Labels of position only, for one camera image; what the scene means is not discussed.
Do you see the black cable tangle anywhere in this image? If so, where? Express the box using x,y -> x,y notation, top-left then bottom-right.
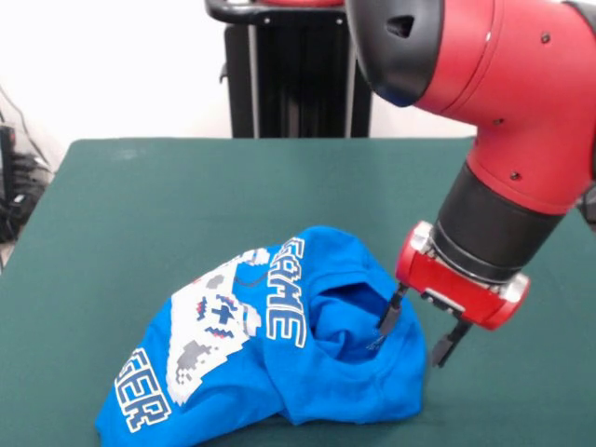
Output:
0,86 -> 55,244

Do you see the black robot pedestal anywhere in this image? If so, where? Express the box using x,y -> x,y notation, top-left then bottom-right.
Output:
204,0 -> 373,139

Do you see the blue printed shirt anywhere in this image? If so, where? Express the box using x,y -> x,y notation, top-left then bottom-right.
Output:
94,225 -> 427,447

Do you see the black office chair base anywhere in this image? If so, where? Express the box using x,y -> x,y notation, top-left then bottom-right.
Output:
576,179 -> 596,234

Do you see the dark green table cloth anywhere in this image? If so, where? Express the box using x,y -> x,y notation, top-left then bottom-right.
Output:
0,136 -> 596,447

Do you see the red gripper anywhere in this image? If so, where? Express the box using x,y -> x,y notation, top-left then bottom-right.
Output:
377,221 -> 532,369

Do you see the black box device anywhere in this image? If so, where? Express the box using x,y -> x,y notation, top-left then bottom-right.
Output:
0,124 -> 18,202

